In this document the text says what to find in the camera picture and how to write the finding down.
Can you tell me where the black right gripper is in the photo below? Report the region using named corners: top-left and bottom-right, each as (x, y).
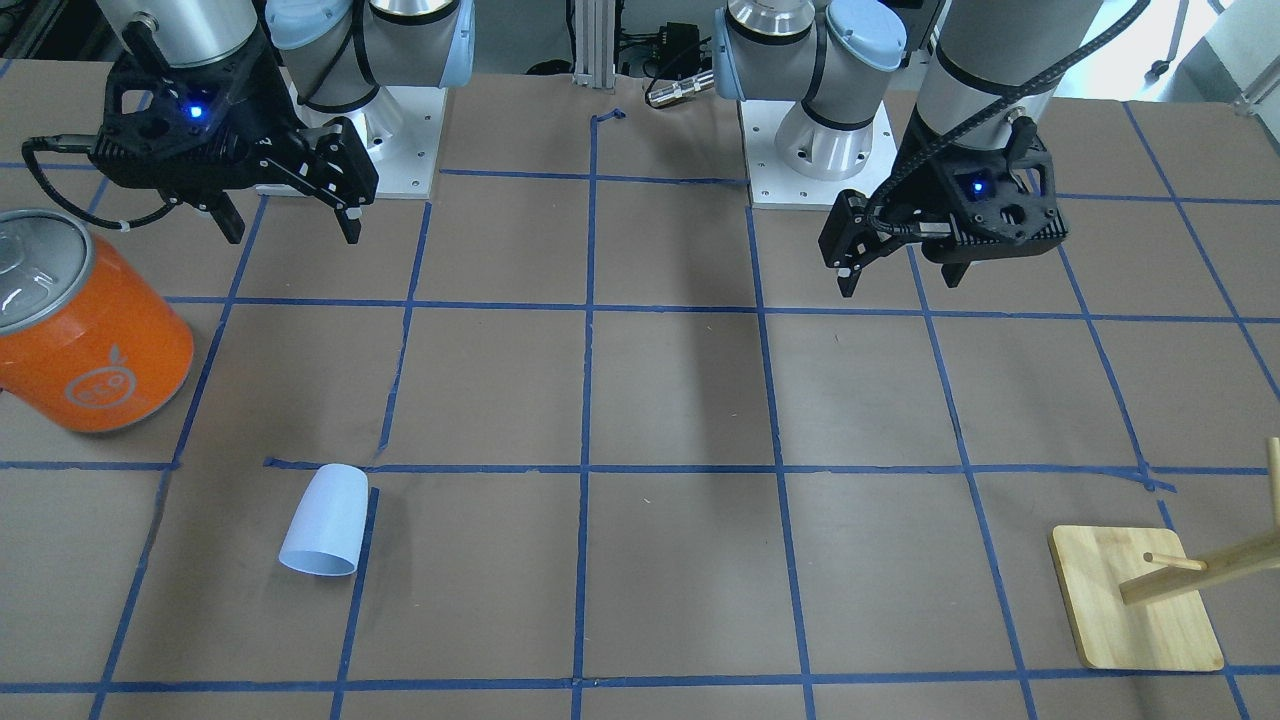
top-left (91, 45), bottom-right (378, 245)

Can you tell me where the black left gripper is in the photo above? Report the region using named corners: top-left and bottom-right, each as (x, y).
top-left (818, 117), bottom-right (1069, 299)

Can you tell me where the light blue plastic cup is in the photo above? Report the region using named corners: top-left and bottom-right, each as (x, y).
top-left (276, 464), bottom-right (370, 577)

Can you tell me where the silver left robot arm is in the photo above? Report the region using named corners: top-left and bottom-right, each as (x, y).
top-left (710, 1), bottom-right (1108, 296)

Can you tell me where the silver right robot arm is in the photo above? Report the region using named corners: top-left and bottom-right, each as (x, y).
top-left (90, 1), bottom-right (475, 243)

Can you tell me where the wooden cup rack stand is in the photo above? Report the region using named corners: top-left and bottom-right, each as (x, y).
top-left (1044, 436), bottom-right (1279, 673)

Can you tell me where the large orange can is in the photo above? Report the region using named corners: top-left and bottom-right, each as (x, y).
top-left (1, 209), bottom-right (195, 433)

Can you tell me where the silver metal connector plug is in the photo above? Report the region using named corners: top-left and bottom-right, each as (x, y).
top-left (645, 70), bottom-right (716, 110)

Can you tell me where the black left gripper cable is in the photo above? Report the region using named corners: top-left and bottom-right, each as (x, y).
top-left (867, 0), bottom-right (1151, 240)

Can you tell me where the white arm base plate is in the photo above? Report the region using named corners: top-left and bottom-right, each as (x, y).
top-left (739, 100), bottom-right (899, 210)
top-left (294, 87), bottom-right (448, 200)

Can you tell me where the aluminium frame post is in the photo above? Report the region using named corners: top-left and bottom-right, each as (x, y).
top-left (568, 0), bottom-right (618, 94)

